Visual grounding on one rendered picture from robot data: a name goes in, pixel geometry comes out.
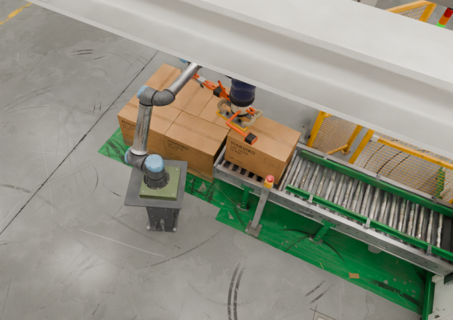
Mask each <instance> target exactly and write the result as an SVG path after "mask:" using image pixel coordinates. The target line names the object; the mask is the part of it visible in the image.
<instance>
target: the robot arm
mask: <svg viewBox="0 0 453 320"><path fill-rule="evenodd" d="M179 59H180V61H181V62H182V63H189V64H188V66H187V68H186V69H185V70H184V71H183V72H182V73H181V74H180V75H179V77H178V78H177V79H176V80H175V81H174V82H173V83H172V84H171V85H170V86H169V87H168V88H167V89H164V90H163V91H158V90H155V89H154V88H151V87H150V86H142V87H141V88H140V89H139V90H138V93H137V98H138V99H140V100H139V108H138V117H137V121H136V126H135V135H134V141H133V145H132V146H131V147H130V148H129V149H128V150H127V151H126V153H125V161H126V163H128V164H129V165H132V166H134V167H136V168H138V169H140V170H142V171H144V172H146V173H147V174H146V182H147V184H148V185H150V186H151V187H161V186H163V185H164V184H165V183H166V182H167V179H168V177H167V173H166V172H165V171H164V161H163V159H162V157H161V156H159V155H157V154H152V155H149V154H148V149H147V147H146V146H147V142H148V135H149V130H150V123H151V118H152V111H153V107H154V106H166V105H169V104H171V103H172V102H173V101H174V100H175V96H176V95H177V94H178V93H179V92H180V91H181V89H182V88H183V87H184V86H185V85H186V83H187V82H188V81H189V80H190V79H191V78H192V77H193V76H194V75H195V73H196V72H197V71H198V70H199V69H200V68H204V67H202V66H201V65H197V64H195V63H192V62H189V61H186V60H184V59H181V58H179Z"/></svg>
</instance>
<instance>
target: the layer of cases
mask: <svg viewBox="0 0 453 320"><path fill-rule="evenodd" d="M180 74H181V70H180V69H178V68H176V67H173V66H170V65H167V64H165V63H163V64H162V65H161V66H160V68H159V69H158V70H157V71H156V72H155V73H154V75H153V76H152V77H151V78H150V79H149V80H148V81H147V82H146V83H145V84H144V86H150V87H151V88H154V89H155V90H158V91H163V90H164V89H167V88H168V87H169V86H170V85H171V84H172V83H173V82H174V81H175V80H176V79H177V78H178V77H179V75H180ZM194 80H195V79H194ZM195 81H196V80H195ZM195 81H193V79H191V80H189V81H188V82H187V83H186V85H185V86H184V87H183V88H182V89H181V91H180V92H179V93H178V94H177V95H176V96H175V100H174V101H173V102H172V103H171V104H169V105H166V106H154V107H153V111H152V118H151V123H150V130H149V135H148V142H147V146H146V147H147V148H150V149H151V150H154V151H156V152H158V153H161V154H163V155H165V156H168V157H169V158H172V159H174V160H180V161H187V162H188V166H190V167H192V168H195V169H197V170H200V171H202V172H204V173H206V174H209V175H211V176H212V172H213V165H214V163H215V162H216V160H217V158H218V157H219V155H220V153H221V151H222V150H223V148H224V147H225V145H226V143H227V135H228V133H229V131H230V130H231V129H232V128H230V127H229V126H227V125H226V120H225V119H223V118H222V117H220V116H218V115H217V114H216V111H218V110H219V109H218V107H217V104H218V103H219V102H220V101H221V100H222V99H224V97H222V96H221V97H220V98H218V97H217V96H215V95H213V90H209V89H208V88H207V87H206V86H205V85H203V86H204V88H202V87H201V86H200V85H199V84H198V83H197V82H195ZM139 100H140V99H138V98H137V93H136V94H135V95H134V97H133V98H132V99H131V100H130V101H129V102H128V103H127V104H126V105H125V106H124V107H123V108H122V109H121V111H120V112H119V113H118V114H117V117H118V120H119V124H120V128H121V132H122V135H123V137H124V138H126V139H129V140H131V141H134V135H135V126H136V121H137V117H138V108H139Z"/></svg>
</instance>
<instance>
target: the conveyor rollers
mask: <svg viewBox="0 0 453 320"><path fill-rule="evenodd" d="M298 152H299V151H298V150H297V149H295V151H294V153H293V156H292V158H291V160H290V162H289V163H288V165H287V167H286V170H285V172H284V174H283V176H282V179H281V181H280V184H279V186H278V188H277V190H279V191H282V189H283V187H284V184H285V183H286V180H287V178H288V175H289V173H290V171H291V168H292V166H293V163H294V161H295V158H296V157H297V154H298ZM304 160H305V159H304V158H303V157H300V159H299V162H298V164H297V167H296V169H295V171H294V173H293V176H292V179H291V181H290V183H289V184H290V185H292V186H294V185H295V182H296V180H297V177H298V175H299V172H300V170H301V167H302V165H303V162H304ZM227 161H228V160H225V159H224V158H223V160H222V162H221V163H220V165H221V166H223V167H224V166H225V164H226V163H227ZM312 163H313V161H311V160H308V162H307V166H306V167H305V170H304V173H303V176H302V177H301V180H300V183H299V186H298V188H300V189H303V186H304V184H305V182H306V179H307V176H308V174H309V171H310V168H311V165H312ZM320 167H321V164H318V163H317V164H316V166H315V169H314V172H313V174H312V177H311V180H310V182H309V185H308V188H307V190H306V191H307V192H309V193H311V191H312V189H313V186H314V183H315V180H316V178H317V175H318V172H319V170H320ZM328 171H329V168H328V167H326V166H325V167H324V171H323V173H322V176H321V179H320V182H319V185H318V187H317V190H316V192H315V195H317V196H318V197H319V196H320V194H321V192H322V189H323V186H324V183H325V180H326V177H327V174H328ZM337 172H338V171H335V170H333V171H332V175H331V177H330V181H329V183H328V187H327V189H326V193H325V195H324V199H326V200H329V198H330V194H331V191H332V188H333V185H334V181H335V179H336V175H337ZM345 177H346V175H345V174H342V173H341V176H340V179H339V182H338V186H337V188H336V192H335V195H334V199H333V201H332V203H335V204H338V200H339V197H340V193H341V191H342V186H343V184H344V180H345ZM354 180H355V178H353V177H349V181H348V185H347V187H346V191H345V194H344V198H343V201H342V205H341V206H342V207H345V208H346V207H347V203H348V201H349V197H350V194H351V189H352V187H353V182H354ZM362 185H363V181H360V180H358V183H357V187H356V190H355V194H354V197H353V202H352V205H351V209H350V210H352V211H354V212H355V211H356V208H357V204H358V200H359V196H360V192H361V188H362ZM370 191H371V185H370V184H367V185H366V188H365V193H364V196H363V201H362V204H361V209H360V212H359V213H360V214H361V215H363V216H364V215H365V211H366V208H367V202H368V199H369V194H370ZM379 195H380V188H377V187H375V191H374V194H373V200H372V203H371V209H370V212H369V218H371V219H372V220H374V216H375V211H376V207H377V204H378V198H379ZM388 196H389V192H387V191H384V195H383V198H382V204H381V208H380V214H379V218H378V222H380V223H384V216H385V213H386V206H387V202H388ZM397 201H398V196H397V195H395V194H393V196H392V203H391V206H390V213H389V217H388V223H387V226H389V227H393V223H394V216H395V212H396V205H397ZM406 203H407V199H405V198H402V201H401V205H400V212H399V217H398V223H397V228H396V229H397V230H399V231H401V232H402V228H403V223H404V215H405V211H406ZM415 209H416V203H415V202H412V201H411V206H410V210H409V218H408V224H407V228H406V234H409V235H411V236H412V232H413V223H414V218H415ZM434 215H435V211H434V210H431V209H429V215H428V221H427V232H426V239H425V242H427V243H429V244H431V241H432V234H433V221H434ZM424 217H425V207H424V206H422V205H420V208H419V217H418V222H417V232H416V238H418V239H420V240H421V239H422V233H423V223H424ZM443 226H444V214H441V213H439V212H438V219H437V232H436V240H435V245H436V246H437V247H439V248H442V235H443Z"/></svg>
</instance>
